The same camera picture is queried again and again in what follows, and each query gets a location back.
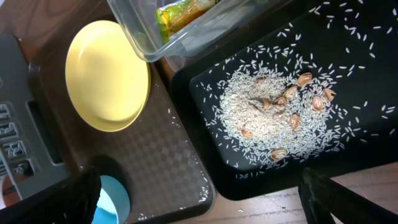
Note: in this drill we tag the dark brown serving tray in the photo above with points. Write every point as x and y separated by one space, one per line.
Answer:
153 158

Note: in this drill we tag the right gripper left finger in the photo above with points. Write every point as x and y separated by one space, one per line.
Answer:
72 200

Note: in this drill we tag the black rectangular tray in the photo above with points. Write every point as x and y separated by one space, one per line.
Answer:
370 92

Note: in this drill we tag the green orange snack wrapper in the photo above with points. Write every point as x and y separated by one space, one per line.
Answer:
175 16

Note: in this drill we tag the pile of rice scraps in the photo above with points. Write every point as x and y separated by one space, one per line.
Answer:
270 117

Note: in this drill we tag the clear plastic bin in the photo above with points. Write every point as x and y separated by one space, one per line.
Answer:
137 19

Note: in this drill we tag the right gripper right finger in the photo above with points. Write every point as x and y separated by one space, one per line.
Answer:
323 199

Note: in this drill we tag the yellow plate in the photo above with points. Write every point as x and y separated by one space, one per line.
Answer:
108 84

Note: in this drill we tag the light blue bowl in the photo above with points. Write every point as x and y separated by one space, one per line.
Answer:
113 205

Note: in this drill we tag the grey plastic dishwasher rack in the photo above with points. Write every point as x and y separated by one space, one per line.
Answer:
29 156

